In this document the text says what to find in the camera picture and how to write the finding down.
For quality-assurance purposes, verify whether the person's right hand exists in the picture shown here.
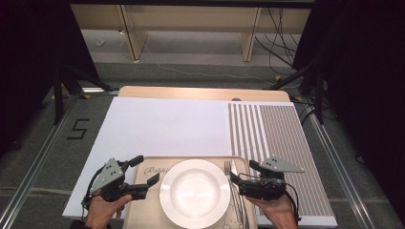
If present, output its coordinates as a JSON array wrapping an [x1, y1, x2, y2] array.
[[246, 194, 299, 229]]

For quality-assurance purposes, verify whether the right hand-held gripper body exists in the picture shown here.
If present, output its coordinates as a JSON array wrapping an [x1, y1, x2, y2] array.
[[238, 156, 305, 201]]

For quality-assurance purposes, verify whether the hand-held gripper cable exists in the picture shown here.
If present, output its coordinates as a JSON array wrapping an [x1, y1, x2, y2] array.
[[80, 168, 103, 220], [285, 182, 303, 224]]

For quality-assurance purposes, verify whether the right hand-held gripper cable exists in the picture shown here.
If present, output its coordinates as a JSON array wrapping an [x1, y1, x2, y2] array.
[[285, 182, 303, 224]]

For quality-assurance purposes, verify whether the silver fork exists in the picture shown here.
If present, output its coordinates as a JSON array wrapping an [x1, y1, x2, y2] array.
[[224, 160, 245, 228]]

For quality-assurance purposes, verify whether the black cable bundle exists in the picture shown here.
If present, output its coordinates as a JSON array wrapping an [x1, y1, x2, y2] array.
[[254, 8, 302, 74]]

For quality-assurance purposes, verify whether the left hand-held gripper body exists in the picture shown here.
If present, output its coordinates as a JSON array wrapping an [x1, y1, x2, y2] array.
[[90, 157, 151, 202]]

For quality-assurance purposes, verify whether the black curtain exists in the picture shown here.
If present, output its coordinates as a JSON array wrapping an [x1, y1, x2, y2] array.
[[291, 0, 405, 220], [0, 0, 98, 156]]

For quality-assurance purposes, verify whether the beige tray with rabbit print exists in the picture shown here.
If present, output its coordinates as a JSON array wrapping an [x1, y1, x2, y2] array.
[[122, 156, 259, 229]]

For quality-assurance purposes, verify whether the left hand-held gripper cable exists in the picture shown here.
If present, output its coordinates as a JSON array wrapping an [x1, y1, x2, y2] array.
[[80, 168, 103, 220]]

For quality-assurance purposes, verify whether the aluminium floor rail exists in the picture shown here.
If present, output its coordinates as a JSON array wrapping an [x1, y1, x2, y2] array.
[[304, 98, 381, 229], [0, 94, 80, 229]]

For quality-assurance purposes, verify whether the white round plate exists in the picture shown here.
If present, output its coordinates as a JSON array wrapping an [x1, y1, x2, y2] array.
[[159, 158, 231, 229]]

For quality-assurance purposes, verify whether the light wooden bench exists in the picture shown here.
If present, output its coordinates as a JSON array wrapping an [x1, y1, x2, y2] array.
[[70, 3, 311, 63]]

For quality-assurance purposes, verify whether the black metal stand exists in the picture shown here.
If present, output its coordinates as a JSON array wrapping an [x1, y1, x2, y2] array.
[[263, 56, 327, 126], [52, 63, 119, 126]]

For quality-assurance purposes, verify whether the grey striped placemat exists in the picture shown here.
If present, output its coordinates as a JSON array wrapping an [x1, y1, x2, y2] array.
[[227, 102, 336, 219]]

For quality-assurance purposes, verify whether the person's left hand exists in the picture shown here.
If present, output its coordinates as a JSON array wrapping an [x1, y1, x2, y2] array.
[[85, 192, 133, 229]]

